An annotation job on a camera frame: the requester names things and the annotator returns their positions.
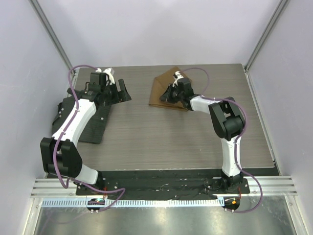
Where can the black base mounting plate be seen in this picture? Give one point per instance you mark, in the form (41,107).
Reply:
(163,185)

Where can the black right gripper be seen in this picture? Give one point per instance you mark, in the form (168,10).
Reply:
(166,97)

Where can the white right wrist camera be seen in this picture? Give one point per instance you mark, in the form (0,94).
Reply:
(177,76)

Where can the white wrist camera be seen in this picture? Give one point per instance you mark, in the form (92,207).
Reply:
(177,76)
(106,76)

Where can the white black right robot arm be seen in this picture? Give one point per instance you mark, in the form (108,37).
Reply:
(227,120)

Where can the aluminium corner post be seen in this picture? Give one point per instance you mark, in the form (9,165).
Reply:
(280,8)
(50,31)

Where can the brown cloth napkin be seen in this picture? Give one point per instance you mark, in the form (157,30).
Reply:
(160,85)

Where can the left aluminium corner post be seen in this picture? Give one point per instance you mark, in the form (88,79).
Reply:
(50,31)

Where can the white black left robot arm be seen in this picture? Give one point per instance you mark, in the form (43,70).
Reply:
(83,116)

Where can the right aluminium corner post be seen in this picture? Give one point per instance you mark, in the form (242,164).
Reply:
(280,8)

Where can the white slotted cable duct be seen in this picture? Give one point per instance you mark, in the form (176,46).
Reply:
(96,203)

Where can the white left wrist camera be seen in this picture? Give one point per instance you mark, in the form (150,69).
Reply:
(106,76)

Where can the dark striped folded shirt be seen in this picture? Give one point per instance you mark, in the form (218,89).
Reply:
(94,129)

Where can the aluminium frame rail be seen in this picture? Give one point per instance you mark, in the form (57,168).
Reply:
(271,185)

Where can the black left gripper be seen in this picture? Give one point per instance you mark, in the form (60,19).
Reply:
(122,96)

